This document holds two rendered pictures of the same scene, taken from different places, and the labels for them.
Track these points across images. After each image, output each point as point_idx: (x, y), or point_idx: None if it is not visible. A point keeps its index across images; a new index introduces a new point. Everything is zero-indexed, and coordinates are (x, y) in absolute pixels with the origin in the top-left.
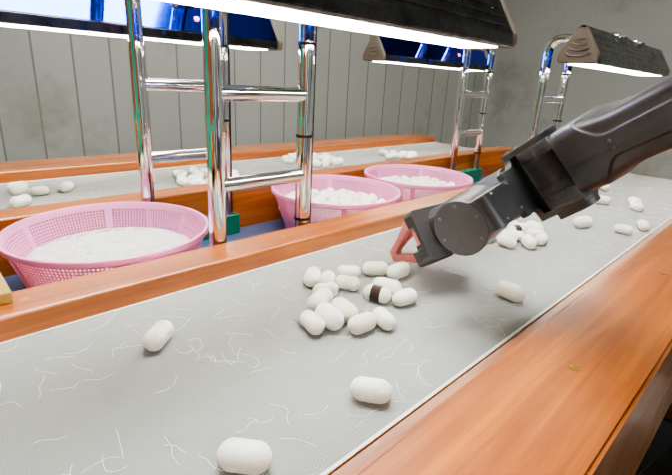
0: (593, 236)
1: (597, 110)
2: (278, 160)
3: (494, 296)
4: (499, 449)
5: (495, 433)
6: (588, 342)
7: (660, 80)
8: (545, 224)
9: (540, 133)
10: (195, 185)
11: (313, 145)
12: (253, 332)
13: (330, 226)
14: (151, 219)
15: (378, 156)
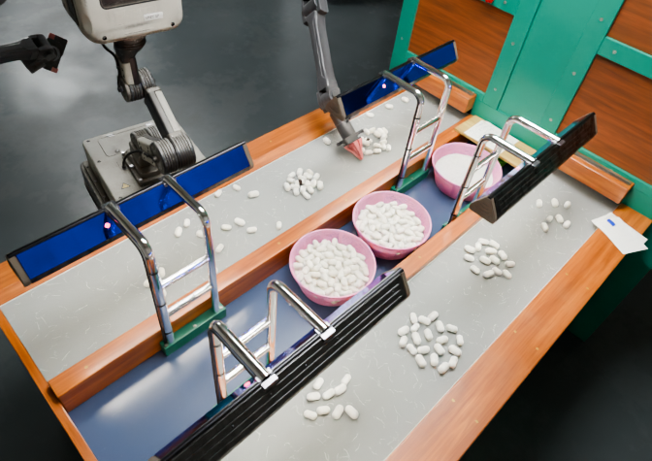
0: (256, 185)
1: (331, 78)
2: (467, 346)
3: (330, 144)
4: None
5: None
6: (321, 116)
7: (328, 64)
8: (273, 199)
9: (337, 91)
10: (473, 220)
11: (446, 404)
12: (398, 132)
13: (387, 171)
14: None
15: (357, 403)
